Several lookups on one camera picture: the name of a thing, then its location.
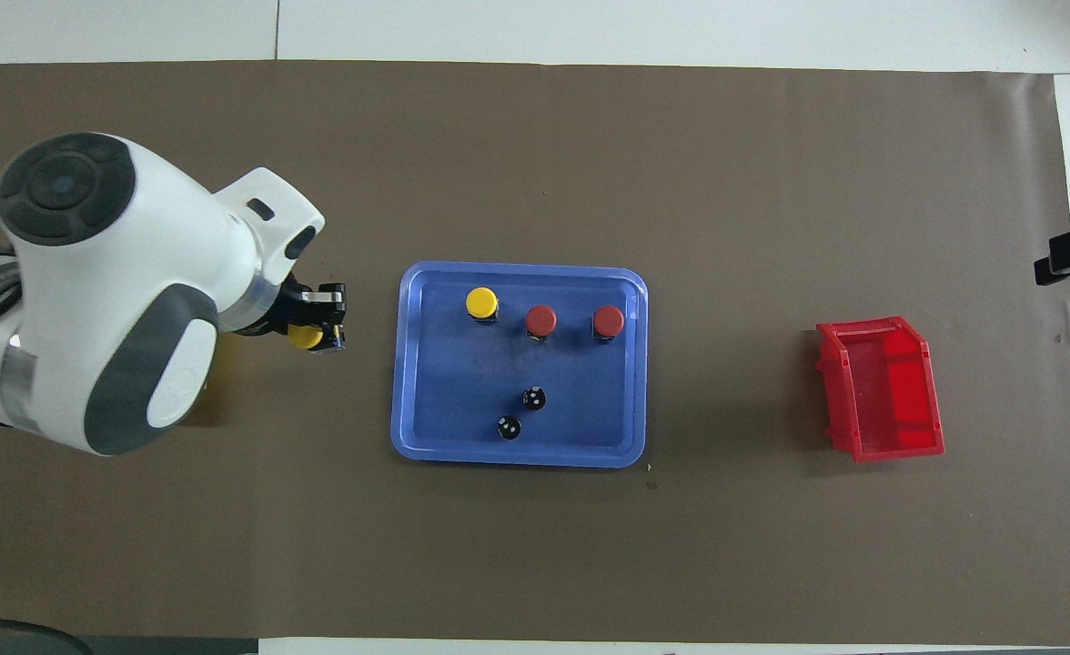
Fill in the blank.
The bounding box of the brown paper table mat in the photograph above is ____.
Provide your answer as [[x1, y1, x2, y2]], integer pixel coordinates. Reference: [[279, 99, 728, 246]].
[[0, 60, 1070, 647]]

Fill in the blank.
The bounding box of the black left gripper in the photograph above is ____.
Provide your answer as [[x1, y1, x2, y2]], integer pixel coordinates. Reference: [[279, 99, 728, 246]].
[[235, 271, 347, 354]]

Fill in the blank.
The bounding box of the blue plastic tray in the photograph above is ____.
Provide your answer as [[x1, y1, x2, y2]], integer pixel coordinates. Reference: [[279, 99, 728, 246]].
[[390, 261, 650, 469]]

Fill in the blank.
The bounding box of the red plastic bin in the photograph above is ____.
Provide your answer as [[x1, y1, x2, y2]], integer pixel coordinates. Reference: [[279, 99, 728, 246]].
[[815, 316, 945, 463]]

